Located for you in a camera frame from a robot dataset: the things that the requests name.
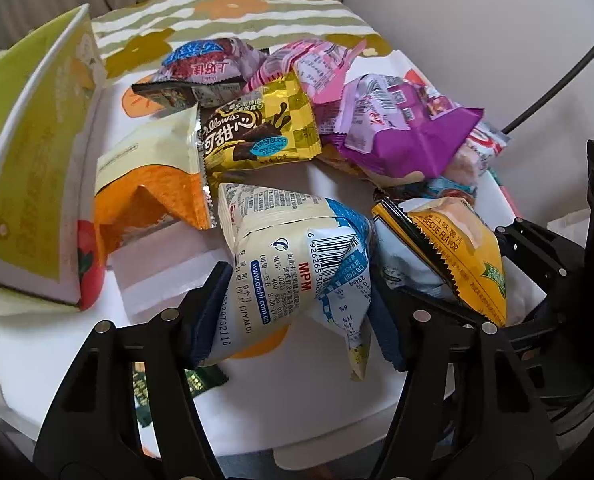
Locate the pink striped snack packet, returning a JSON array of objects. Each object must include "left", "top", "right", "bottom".
[{"left": 242, "top": 39, "right": 368, "bottom": 132}]

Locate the red and white snack packet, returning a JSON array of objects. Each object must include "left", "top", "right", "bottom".
[{"left": 464, "top": 120, "right": 511, "bottom": 162}]

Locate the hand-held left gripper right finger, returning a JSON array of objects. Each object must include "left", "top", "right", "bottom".
[{"left": 368, "top": 286, "right": 562, "bottom": 480}]

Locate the purple snack packet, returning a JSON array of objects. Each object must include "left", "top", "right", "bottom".
[{"left": 322, "top": 74, "right": 485, "bottom": 177}]

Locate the lilac chocolate sponge snack packet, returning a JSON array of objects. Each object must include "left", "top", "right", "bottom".
[{"left": 131, "top": 37, "right": 270, "bottom": 111}]

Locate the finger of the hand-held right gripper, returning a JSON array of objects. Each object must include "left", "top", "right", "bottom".
[
  {"left": 494, "top": 219, "right": 585, "bottom": 323},
  {"left": 397, "top": 286, "right": 552, "bottom": 356}
]

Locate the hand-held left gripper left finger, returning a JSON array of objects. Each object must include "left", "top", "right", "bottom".
[{"left": 32, "top": 261, "right": 234, "bottom": 480}]

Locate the gold chocolate snack packet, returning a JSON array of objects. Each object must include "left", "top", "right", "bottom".
[{"left": 197, "top": 71, "right": 323, "bottom": 183}]

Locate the pale blue snack packet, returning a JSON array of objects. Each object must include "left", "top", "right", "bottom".
[{"left": 374, "top": 220, "right": 458, "bottom": 302}]

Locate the white and blue snack packet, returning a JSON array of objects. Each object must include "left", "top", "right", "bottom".
[{"left": 217, "top": 182, "right": 378, "bottom": 382}]

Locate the orange and cream snack packet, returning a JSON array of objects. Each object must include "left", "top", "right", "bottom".
[{"left": 94, "top": 105, "right": 219, "bottom": 257}]

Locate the teal snack packet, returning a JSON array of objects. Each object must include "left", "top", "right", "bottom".
[{"left": 426, "top": 177, "right": 478, "bottom": 207}]

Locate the black cable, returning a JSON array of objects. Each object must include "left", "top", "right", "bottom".
[{"left": 504, "top": 24, "right": 594, "bottom": 132}]

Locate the yellow chips packet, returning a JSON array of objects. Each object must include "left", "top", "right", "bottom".
[{"left": 372, "top": 197, "right": 508, "bottom": 328}]

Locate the floral striped blanket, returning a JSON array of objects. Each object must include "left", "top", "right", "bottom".
[{"left": 90, "top": 0, "right": 394, "bottom": 80}]

